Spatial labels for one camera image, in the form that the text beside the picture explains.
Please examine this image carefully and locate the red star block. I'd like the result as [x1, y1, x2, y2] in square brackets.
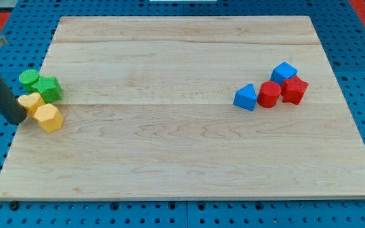
[281, 75, 309, 105]

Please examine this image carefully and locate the green star block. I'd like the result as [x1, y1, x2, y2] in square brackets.
[32, 76, 62, 103]

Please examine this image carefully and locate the wooden board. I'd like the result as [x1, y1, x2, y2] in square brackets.
[0, 16, 365, 201]

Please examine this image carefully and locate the blue triangle block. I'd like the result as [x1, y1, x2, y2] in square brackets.
[233, 84, 257, 111]

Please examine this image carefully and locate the red cylinder block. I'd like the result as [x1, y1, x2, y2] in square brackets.
[257, 81, 281, 108]

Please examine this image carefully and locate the blue cube block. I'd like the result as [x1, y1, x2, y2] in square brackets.
[270, 62, 298, 86]

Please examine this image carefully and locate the yellow hexagon block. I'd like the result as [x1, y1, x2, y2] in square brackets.
[34, 104, 63, 132]

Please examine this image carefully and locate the yellow heart block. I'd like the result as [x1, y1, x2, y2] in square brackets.
[18, 92, 46, 118]

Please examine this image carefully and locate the green cylinder block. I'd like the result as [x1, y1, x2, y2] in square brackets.
[18, 69, 40, 94]

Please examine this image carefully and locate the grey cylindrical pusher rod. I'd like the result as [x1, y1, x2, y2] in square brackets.
[0, 75, 27, 125]

